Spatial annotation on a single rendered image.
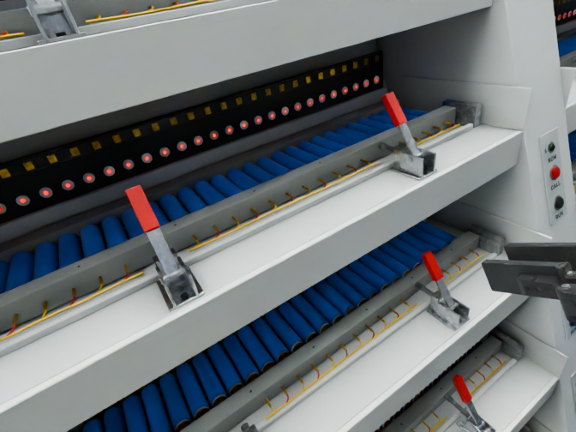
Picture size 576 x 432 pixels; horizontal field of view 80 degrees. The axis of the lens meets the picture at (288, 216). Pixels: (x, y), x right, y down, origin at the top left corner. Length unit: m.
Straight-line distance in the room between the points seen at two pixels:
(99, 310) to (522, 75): 0.50
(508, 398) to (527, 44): 0.48
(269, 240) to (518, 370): 0.48
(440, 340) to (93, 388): 0.35
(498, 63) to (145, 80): 0.40
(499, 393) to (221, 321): 0.47
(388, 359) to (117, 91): 0.37
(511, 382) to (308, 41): 0.56
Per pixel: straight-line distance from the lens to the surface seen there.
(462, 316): 0.48
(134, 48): 0.27
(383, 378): 0.42
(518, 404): 0.65
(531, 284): 0.34
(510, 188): 0.54
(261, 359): 0.42
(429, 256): 0.44
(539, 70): 0.54
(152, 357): 0.29
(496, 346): 0.67
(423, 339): 0.45
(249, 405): 0.40
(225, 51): 0.28
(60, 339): 0.31
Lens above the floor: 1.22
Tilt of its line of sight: 15 degrees down
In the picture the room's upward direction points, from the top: 19 degrees counter-clockwise
